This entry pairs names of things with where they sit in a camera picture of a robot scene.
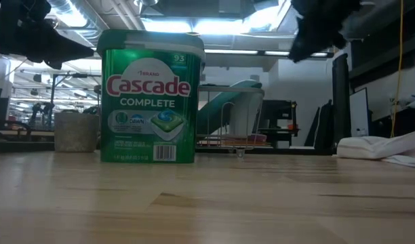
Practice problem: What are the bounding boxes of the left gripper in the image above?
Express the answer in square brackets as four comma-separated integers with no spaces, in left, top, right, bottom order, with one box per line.
[0,0,95,70]

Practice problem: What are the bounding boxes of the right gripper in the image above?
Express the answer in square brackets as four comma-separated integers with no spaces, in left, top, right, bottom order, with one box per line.
[288,0,363,64]

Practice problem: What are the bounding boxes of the clear plastic measuring cup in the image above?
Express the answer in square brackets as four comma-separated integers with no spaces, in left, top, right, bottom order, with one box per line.
[53,110,101,153]

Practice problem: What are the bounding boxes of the green Cascade detergent tub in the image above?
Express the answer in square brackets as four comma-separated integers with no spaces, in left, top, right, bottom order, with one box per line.
[96,28,207,165]

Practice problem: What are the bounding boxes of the white striped dish towel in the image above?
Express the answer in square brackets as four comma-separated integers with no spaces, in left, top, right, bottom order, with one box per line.
[335,127,415,169]

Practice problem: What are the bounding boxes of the teal plate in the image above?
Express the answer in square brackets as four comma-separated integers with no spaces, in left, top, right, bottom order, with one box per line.
[195,79,263,136]

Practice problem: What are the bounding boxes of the whiteboard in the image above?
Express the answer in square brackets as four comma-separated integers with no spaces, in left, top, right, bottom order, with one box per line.
[349,87,370,138]

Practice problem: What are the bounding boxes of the black cart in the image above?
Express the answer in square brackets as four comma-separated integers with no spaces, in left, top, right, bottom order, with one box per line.
[260,99,300,149]

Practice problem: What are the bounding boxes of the translucent utensil holder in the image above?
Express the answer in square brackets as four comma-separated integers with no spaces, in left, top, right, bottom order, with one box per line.
[229,91,263,137]

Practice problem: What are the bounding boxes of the black upright post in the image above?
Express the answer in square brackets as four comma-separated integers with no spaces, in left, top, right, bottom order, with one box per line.
[330,52,353,152]

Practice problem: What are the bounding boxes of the black aluminium frame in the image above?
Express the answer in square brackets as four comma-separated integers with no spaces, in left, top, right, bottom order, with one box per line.
[0,138,334,156]

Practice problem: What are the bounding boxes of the wire dish rack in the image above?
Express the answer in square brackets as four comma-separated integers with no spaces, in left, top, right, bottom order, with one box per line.
[195,85,266,159]

